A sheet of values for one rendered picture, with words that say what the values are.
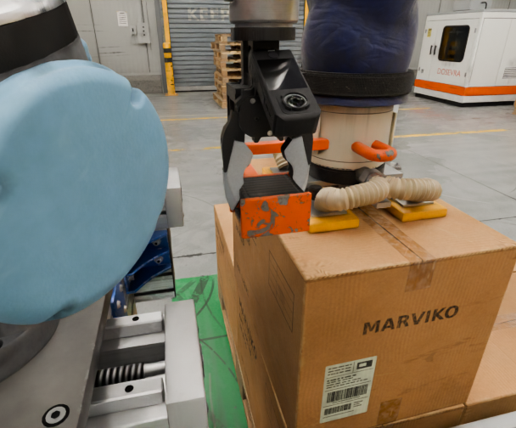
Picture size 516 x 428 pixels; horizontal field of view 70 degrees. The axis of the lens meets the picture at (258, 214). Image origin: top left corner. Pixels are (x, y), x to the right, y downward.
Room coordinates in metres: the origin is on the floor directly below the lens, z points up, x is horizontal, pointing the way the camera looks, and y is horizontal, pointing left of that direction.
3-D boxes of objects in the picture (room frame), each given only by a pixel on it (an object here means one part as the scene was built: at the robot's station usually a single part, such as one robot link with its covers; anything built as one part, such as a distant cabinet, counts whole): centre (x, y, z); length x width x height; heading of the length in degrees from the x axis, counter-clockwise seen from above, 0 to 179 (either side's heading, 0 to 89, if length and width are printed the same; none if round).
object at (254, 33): (0.46, 0.00, 1.22); 0.09 x 0.08 x 0.12; 14
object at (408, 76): (0.79, -0.19, 1.19); 0.23 x 0.23 x 0.04
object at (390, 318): (0.80, -0.19, 0.74); 0.60 x 0.40 x 0.40; 14
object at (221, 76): (8.12, 0.33, 0.65); 1.29 x 1.10 x 1.31; 13
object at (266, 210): (0.44, -0.01, 1.08); 0.09 x 0.08 x 0.05; 104
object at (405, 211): (0.81, -0.28, 0.97); 0.34 x 0.10 x 0.05; 14
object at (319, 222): (0.77, -0.10, 0.97); 0.34 x 0.10 x 0.05; 14
